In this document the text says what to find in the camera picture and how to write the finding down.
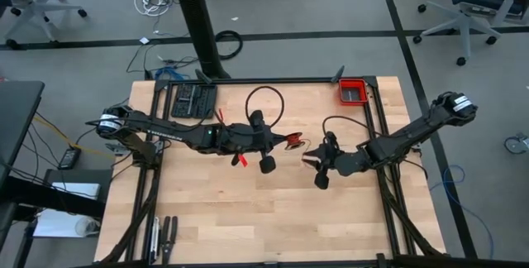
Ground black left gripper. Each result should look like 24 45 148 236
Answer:
218 110 297 175

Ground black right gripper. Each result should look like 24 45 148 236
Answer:
302 132 372 190

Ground red collapsible bin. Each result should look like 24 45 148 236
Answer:
338 78 369 107

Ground black control box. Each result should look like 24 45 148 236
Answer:
170 83 219 120

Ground black tower fan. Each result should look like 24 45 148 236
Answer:
170 0 231 80

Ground silver hand tool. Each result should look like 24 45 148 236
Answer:
148 217 162 264

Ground grey caster wheel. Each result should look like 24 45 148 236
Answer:
503 132 529 156

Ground white flat device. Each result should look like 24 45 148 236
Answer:
50 181 102 202

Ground black power adapter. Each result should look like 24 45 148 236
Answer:
57 146 83 171

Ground clear plastic cup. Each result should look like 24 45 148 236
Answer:
74 217 102 237

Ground white board sheet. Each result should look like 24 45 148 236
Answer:
31 208 102 239

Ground black desk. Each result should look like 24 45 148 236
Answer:
0 79 46 189

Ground grey office chair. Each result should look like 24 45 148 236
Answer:
0 0 88 50

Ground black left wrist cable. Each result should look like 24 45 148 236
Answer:
245 85 286 129

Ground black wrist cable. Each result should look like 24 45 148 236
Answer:
322 115 384 146
245 85 286 129

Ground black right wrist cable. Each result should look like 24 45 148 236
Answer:
322 115 384 146

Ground black frame bracket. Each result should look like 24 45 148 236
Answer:
194 68 215 85
330 65 346 84

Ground black coiled floor cable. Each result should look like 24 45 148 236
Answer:
214 29 245 60

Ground blue cable bundle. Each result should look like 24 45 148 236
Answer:
154 66 186 82

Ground blue floor cable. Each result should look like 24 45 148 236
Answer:
429 164 495 260

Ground black-handled pliers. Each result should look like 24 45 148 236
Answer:
160 215 179 266

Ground yellow floor cable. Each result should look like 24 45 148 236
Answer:
34 114 117 162

